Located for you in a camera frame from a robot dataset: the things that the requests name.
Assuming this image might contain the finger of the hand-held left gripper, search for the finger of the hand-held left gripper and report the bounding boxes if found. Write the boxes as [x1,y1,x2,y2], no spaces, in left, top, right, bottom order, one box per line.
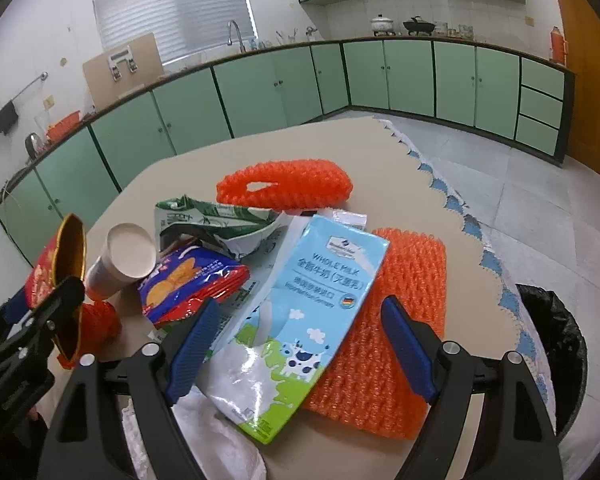
[0,276,86,357]
[0,327,59,377]

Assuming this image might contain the white and green plastic bag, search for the white and green plastic bag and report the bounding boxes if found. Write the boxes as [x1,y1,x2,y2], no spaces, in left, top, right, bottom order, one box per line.
[207,217,313,361]

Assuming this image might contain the orange plastic basket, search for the orange plastic basket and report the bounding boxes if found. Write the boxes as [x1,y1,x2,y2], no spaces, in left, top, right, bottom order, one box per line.
[46,111,82,142]

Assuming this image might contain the red and gold snack bag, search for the red and gold snack bag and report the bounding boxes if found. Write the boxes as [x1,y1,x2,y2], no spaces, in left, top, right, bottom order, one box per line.
[22,213,123,368]

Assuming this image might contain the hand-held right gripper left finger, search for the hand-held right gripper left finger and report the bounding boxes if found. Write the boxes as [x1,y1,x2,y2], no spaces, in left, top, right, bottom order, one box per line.
[39,299,223,480]

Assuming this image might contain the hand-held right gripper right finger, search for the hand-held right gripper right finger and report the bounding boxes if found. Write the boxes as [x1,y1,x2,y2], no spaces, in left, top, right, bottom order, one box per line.
[380,296,566,480]

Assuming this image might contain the red thermos flask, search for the red thermos flask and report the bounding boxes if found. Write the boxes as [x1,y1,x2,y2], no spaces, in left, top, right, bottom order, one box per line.
[549,26,567,66]

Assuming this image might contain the light blue milk carton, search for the light blue milk carton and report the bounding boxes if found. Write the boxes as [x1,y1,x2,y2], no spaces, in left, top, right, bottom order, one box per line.
[202,214,391,446]

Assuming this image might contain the blue and white crochet tablecloth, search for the blue and white crochet tablecloth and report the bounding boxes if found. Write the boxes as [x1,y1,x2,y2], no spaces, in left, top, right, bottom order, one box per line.
[375,119,576,480]

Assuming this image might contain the white window blind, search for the white window blind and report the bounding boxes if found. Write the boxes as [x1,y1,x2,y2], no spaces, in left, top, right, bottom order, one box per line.
[89,0,256,63]

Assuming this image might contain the rolled orange foam net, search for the rolled orange foam net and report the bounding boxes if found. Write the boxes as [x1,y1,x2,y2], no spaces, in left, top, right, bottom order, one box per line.
[216,159,355,211]

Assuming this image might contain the black wok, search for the black wok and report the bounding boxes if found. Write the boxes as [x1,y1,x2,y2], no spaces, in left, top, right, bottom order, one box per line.
[402,16,435,37]

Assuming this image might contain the orange foam net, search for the orange foam net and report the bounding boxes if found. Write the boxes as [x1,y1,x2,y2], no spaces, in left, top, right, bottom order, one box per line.
[300,227,448,441]
[216,159,355,211]

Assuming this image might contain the metal towel rail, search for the metal towel rail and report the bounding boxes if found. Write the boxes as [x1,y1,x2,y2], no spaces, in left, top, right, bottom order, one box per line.
[0,72,48,123]

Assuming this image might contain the crushed green milk carton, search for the crushed green milk carton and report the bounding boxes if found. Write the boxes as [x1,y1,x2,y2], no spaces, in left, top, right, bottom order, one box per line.
[154,195,288,261]

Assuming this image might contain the white paper cup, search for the white paper cup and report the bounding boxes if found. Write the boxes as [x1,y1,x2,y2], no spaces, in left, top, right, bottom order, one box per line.
[84,223,157,301]

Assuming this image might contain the green kitchen base cabinets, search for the green kitchen base cabinets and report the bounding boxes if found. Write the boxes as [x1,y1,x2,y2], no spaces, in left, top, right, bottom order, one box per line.
[0,37,576,268]

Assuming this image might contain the wooden door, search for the wooden door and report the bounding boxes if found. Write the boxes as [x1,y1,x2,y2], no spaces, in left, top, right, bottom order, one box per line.
[547,0,600,186]

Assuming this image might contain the blue and red snack packet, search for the blue and red snack packet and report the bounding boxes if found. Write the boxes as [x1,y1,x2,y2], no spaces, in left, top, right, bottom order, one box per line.
[137,246,251,328]

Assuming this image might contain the clear plastic wrapper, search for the clear plastic wrapper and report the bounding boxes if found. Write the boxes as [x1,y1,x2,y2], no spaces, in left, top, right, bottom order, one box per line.
[330,208,368,231]

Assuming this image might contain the dark cloth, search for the dark cloth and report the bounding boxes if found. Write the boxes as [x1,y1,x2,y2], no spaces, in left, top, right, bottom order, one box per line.
[0,101,20,136]

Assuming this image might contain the bin with black liner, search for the bin with black liner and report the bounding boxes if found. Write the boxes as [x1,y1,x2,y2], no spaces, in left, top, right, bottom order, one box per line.
[515,284,588,433]

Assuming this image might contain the cardboard sheet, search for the cardboard sheet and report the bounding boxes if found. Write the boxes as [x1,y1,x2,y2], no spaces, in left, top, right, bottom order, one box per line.
[82,32,165,111]

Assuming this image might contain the chrome sink faucet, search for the chrome sink faucet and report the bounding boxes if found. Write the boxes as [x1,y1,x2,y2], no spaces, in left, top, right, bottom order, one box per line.
[227,20,247,53]

